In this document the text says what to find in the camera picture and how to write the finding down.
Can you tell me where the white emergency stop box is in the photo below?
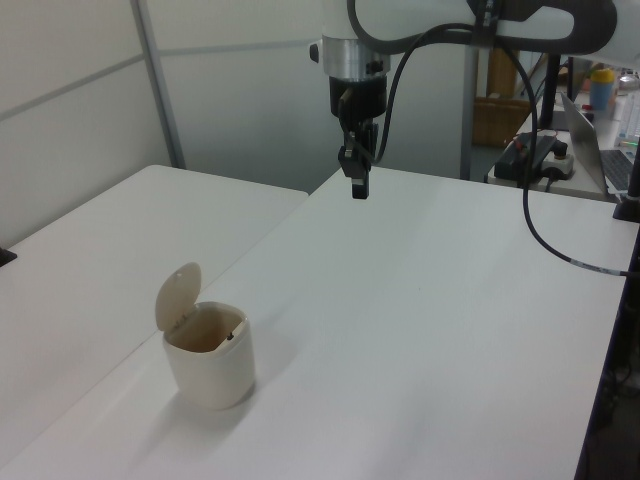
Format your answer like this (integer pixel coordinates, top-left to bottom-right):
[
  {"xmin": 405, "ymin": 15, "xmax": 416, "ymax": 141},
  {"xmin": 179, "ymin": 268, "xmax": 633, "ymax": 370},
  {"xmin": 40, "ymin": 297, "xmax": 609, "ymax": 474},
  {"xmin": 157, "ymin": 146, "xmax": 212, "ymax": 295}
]
[{"xmin": 541, "ymin": 141, "xmax": 577, "ymax": 182}]

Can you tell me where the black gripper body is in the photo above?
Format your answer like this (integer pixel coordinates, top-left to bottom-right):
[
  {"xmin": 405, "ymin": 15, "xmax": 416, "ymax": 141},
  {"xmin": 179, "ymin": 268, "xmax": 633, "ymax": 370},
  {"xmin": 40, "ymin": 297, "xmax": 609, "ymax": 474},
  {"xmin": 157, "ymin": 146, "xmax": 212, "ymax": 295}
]
[{"xmin": 327, "ymin": 74, "xmax": 389, "ymax": 124}]

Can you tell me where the blue bottle with yellow cap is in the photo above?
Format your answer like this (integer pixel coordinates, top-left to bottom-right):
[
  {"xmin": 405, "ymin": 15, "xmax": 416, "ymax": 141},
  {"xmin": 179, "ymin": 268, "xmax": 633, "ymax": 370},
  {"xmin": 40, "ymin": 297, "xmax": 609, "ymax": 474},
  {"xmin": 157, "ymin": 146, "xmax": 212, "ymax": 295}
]
[{"xmin": 589, "ymin": 67, "xmax": 616, "ymax": 112}]

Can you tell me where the black power strip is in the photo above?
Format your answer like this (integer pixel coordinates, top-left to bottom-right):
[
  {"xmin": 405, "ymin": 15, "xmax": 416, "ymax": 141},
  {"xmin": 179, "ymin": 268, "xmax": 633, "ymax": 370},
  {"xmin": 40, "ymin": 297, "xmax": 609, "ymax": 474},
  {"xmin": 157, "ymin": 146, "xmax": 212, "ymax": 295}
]
[{"xmin": 494, "ymin": 136, "xmax": 557, "ymax": 181}]

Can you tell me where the brown cardboard box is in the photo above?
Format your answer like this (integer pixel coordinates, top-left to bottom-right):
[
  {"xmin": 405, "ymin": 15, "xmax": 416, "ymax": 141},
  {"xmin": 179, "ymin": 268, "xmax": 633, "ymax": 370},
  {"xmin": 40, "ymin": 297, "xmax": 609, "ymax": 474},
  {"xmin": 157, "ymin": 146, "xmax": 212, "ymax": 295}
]
[{"xmin": 472, "ymin": 95, "xmax": 532, "ymax": 149}]

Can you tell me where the beige trash can lid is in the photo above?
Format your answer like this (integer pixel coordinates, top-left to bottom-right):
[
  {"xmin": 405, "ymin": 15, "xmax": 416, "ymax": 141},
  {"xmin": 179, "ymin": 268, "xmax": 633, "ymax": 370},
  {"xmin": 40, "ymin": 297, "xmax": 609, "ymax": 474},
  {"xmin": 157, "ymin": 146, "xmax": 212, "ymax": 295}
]
[{"xmin": 155, "ymin": 261, "xmax": 203, "ymax": 331}]

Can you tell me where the long black robot cable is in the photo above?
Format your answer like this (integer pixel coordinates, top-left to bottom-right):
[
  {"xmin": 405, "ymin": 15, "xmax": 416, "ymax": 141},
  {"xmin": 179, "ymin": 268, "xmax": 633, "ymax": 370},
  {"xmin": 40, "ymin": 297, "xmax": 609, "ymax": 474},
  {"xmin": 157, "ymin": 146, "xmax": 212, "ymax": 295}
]
[{"xmin": 346, "ymin": 0, "xmax": 629, "ymax": 277}]

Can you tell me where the silver laptop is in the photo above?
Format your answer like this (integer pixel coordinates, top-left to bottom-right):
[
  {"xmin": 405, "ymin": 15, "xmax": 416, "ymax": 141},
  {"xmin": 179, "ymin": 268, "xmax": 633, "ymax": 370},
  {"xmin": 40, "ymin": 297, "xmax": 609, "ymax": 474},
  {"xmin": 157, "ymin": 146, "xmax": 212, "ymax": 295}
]
[{"xmin": 559, "ymin": 91, "xmax": 637, "ymax": 197}]

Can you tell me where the black monitor stand pole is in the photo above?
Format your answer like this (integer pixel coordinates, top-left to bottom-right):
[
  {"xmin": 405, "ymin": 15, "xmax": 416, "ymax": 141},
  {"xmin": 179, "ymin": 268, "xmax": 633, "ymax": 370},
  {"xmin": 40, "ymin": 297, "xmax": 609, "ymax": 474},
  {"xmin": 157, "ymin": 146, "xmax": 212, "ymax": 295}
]
[{"xmin": 541, "ymin": 53, "xmax": 562, "ymax": 132}]

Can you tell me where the small white trash can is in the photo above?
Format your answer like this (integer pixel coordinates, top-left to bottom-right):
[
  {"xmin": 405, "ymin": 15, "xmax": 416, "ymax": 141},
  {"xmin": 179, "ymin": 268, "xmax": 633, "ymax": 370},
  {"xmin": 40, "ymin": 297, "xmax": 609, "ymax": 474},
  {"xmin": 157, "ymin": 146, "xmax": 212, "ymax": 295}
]
[{"xmin": 162, "ymin": 301, "xmax": 257, "ymax": 411}]

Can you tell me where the grey aluminium partition post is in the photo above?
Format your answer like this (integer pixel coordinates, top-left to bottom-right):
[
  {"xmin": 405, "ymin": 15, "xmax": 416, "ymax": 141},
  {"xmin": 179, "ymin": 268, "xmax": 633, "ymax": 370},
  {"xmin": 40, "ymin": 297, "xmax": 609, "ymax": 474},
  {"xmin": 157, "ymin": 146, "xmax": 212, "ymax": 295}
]
[{"xmin": 130, "ymin": 0, "xmax": 187, "ymax": 170}]

